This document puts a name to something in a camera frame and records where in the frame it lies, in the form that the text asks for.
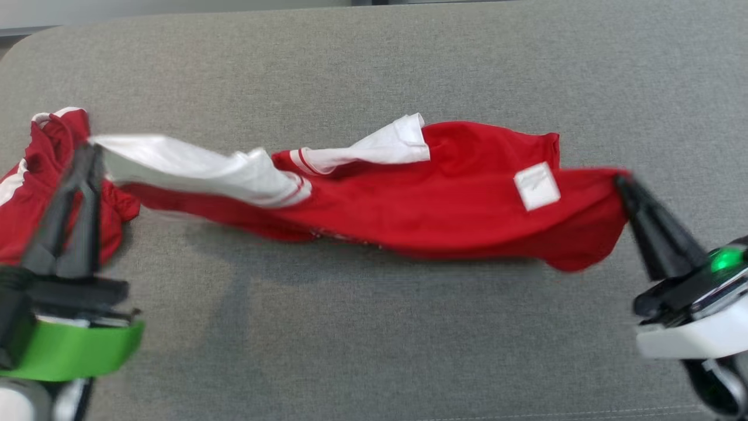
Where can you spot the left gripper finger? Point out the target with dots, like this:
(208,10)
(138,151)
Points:
(82,251)
(49,240)

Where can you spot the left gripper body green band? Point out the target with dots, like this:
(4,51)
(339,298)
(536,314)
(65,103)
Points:
(64,351)

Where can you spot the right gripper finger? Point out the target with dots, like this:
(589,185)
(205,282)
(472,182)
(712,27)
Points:
(678,248)
(648,245)

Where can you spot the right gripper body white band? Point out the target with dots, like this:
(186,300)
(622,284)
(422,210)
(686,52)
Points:
(701,333)

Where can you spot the red shorts with white stripe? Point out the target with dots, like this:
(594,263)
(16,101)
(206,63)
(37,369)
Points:
(29,187)

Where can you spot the red basketball jersey number 23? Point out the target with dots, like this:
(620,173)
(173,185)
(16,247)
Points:
(438,199)

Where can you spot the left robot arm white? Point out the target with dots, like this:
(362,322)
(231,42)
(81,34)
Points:
(23,403)

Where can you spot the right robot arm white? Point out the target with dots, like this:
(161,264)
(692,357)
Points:
(721,386)

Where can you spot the grey baseboard strip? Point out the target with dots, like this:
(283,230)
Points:
(17,31)

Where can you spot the grey fabric sofa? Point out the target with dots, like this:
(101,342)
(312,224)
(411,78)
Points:
(374,351)

